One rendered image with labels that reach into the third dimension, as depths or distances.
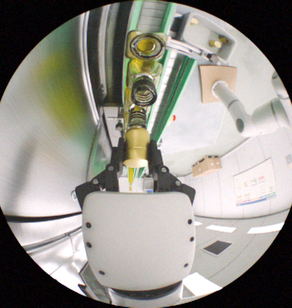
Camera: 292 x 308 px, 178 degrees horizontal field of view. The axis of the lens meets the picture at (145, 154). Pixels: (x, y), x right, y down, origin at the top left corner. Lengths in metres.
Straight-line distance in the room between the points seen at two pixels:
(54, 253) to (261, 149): 3.85
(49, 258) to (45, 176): 0.13
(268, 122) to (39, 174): 0.50
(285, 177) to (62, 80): 3.80
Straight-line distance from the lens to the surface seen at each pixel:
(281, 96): 0.27
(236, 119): 0.47
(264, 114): 0.38
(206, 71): 0.56
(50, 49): 0.18
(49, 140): 0.16
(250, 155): 3.85
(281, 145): 3.64
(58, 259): 0.21
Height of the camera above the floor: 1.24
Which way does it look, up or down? 25 degrees down
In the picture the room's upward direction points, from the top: 179 degrees clockwise
